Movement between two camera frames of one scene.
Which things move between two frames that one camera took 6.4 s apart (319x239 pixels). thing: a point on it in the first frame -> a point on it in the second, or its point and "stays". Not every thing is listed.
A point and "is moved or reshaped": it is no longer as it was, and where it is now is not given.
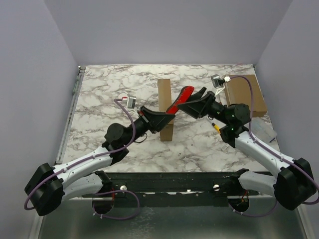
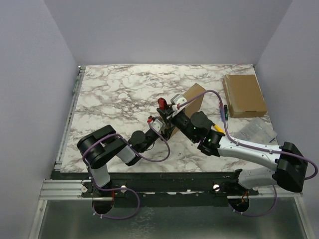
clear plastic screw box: x=263 y=129 stays
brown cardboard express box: x=164 y=102 is moved or reshaped
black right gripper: x=210 y=102 -> x=168 y=113
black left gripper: x=154 y=121 -> x=167 y=133
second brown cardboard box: x=239 y=92 stays
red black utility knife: x=184 y=97 -> x=162 y=103
